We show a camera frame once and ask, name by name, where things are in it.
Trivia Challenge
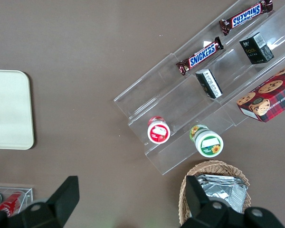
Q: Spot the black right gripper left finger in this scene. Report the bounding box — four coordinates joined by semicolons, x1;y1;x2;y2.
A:
0;175;80;228

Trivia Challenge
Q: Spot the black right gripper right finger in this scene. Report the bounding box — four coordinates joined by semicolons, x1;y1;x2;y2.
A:
180;175;285;228

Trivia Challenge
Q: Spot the light wicker basket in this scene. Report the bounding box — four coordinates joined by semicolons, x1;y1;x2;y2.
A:
178;160;252;226

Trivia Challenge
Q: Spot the beige plastic tray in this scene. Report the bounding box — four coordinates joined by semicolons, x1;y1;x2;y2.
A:
0;69;35;151

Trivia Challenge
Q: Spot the clear acrylic bottle rack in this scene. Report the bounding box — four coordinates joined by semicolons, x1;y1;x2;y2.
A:
0;182;34;218

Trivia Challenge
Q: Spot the silver foil packet stack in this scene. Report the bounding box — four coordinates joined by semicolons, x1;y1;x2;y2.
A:
196;174;249;214

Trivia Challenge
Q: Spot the green lidded cup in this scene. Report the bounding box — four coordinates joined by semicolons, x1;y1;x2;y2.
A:
189;124;224;158

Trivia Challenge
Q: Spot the red lidded cup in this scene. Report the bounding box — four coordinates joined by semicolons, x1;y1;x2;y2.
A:
147;115;171;145

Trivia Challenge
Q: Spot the clear acrylic stepped shelf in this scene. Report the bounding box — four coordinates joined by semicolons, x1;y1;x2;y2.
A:
113;0;285;176

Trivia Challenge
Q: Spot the small black carton box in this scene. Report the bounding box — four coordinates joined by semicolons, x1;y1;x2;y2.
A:
195;68;223;99
238;32;275;65

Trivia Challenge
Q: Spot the red plaid cookie box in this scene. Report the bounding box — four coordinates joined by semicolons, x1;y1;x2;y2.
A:
236;61;285;123

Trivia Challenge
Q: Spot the Snickers chocolate bar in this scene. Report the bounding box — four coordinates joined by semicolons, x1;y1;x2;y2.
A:
218;0;274;37
176;36;224;76

